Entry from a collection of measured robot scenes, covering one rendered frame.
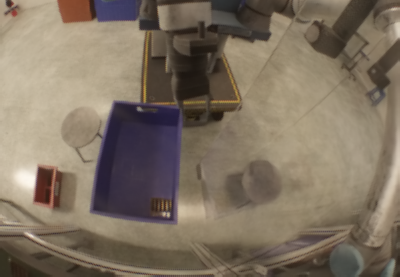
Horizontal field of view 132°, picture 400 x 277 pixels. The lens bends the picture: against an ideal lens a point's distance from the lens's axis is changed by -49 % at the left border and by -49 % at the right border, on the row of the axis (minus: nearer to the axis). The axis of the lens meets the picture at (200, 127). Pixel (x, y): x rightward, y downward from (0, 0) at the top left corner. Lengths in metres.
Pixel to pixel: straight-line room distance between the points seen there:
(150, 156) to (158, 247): 0.62
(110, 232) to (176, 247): 0.45
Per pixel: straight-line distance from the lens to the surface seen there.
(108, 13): 2.68
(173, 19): 0.28
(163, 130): 1.10
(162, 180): 1.00
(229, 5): 0.98
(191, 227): 1.23
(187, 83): 0.33
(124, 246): 1.27
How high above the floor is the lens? 1.21
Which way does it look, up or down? 60 degrees down
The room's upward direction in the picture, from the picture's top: 23 degrees clockwise
